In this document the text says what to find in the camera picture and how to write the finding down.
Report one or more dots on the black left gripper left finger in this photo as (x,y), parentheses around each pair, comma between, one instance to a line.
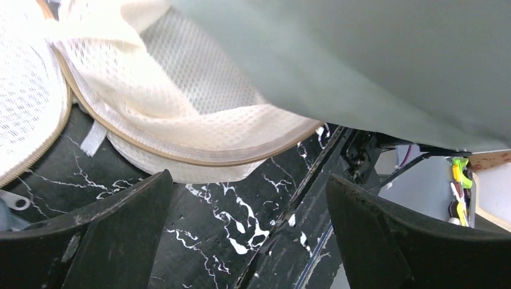
(110,243)

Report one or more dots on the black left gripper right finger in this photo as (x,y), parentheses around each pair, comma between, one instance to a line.
(386,245)

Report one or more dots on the white mesh bag beige zipper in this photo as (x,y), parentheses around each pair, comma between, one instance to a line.
(165,94)

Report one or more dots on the pale green bra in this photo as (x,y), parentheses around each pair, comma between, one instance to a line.
(431,72)

